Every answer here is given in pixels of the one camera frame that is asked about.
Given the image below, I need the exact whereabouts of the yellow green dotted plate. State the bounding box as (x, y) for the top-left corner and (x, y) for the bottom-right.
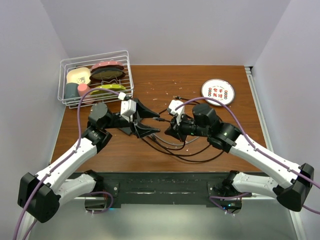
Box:
(90, 84), (126, 96)

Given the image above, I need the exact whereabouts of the long black ethernet cable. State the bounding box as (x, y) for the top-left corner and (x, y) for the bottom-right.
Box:
(141, 96), (227, 164)

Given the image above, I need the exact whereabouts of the dark grey cup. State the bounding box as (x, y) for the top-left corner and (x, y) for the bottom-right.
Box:
(64, 82), (79, 100)

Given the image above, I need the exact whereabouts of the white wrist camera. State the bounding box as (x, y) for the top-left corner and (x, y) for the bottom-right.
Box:
(167, 100), (185, 126)
(120, 99), (137, 123)

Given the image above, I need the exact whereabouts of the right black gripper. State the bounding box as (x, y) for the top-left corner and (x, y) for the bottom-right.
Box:
(164, 110), (210, 142)

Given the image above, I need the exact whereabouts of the white round printed plate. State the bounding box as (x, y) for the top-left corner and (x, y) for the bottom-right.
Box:
(201, 79), (236, 106)

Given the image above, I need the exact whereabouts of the pink cup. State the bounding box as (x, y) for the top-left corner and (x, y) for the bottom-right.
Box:
(77, 83), (94, 105)

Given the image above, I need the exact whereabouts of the aluminium frame rail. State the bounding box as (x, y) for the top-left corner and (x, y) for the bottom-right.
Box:
(18, 67), (307, 240)

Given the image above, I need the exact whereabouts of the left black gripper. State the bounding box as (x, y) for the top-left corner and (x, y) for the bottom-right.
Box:
(103, 98), (160, 138)

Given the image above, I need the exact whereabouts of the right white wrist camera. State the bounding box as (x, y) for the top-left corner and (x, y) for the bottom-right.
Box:
(167, 100), (185, 126)

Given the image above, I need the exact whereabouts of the grey ethernet cable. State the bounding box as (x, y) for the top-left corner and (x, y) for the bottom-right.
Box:
(152, 134), (200, 147)

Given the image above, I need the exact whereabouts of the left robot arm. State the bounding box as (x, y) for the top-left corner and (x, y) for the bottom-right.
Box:
(17, 98), (160, 223)

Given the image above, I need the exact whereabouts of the red dotted plate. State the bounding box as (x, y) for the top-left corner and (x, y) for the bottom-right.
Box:
(90, 60), (124, 73)

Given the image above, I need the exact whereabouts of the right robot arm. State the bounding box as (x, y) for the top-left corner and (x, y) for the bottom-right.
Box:
(165, 100), (314, 212)

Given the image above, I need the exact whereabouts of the beige square plate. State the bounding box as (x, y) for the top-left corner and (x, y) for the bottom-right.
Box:
(66, 67), (91, 85)

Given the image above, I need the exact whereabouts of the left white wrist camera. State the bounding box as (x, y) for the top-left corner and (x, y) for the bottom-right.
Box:
(120, 99), (137, 123)

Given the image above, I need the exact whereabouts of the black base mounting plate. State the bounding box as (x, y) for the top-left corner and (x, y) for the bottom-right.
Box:
(74, 171), (253, 210)

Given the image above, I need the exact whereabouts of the dark brown round plate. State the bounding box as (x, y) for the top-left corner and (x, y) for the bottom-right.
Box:
(90, 68), (126, 82)

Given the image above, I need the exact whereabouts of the white wire dish rack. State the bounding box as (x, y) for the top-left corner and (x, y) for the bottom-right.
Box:
(57, 50), (134, 109)

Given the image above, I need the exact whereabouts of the black network switch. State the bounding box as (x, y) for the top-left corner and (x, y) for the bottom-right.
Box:
(118, 127), (133, 136)

